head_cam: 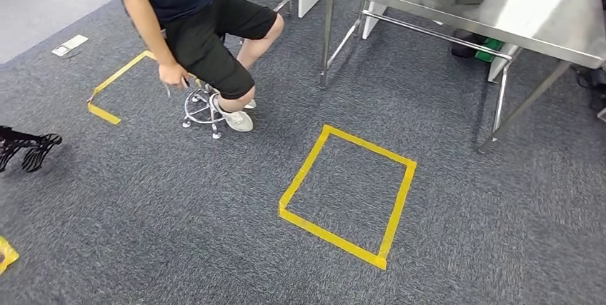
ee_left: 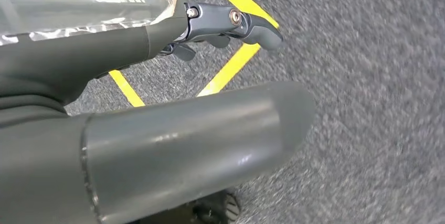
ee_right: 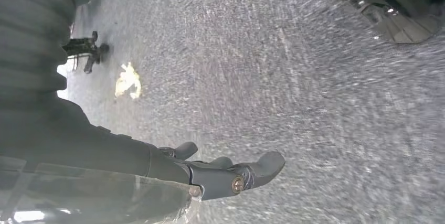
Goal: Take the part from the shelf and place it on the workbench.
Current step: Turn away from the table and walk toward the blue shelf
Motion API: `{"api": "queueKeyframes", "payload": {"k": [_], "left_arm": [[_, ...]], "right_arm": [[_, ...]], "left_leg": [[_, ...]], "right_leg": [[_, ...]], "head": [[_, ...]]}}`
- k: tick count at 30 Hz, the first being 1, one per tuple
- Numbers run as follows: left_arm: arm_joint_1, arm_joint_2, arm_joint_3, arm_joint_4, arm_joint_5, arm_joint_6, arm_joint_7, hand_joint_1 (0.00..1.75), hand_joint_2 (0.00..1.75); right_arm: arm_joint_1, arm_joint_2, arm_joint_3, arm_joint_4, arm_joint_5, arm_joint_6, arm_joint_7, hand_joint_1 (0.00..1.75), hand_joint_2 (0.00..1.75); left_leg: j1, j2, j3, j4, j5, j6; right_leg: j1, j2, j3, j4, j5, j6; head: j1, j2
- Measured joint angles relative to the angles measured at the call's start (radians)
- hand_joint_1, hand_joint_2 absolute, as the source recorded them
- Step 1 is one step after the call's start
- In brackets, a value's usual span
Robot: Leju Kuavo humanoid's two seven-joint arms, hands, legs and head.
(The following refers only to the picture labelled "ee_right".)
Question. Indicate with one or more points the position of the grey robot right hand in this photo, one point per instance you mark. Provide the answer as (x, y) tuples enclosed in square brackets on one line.
[(69, 166)]

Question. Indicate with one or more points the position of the crumpled clear tape scrap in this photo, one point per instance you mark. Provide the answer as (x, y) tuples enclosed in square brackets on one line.
[(127, 80)]

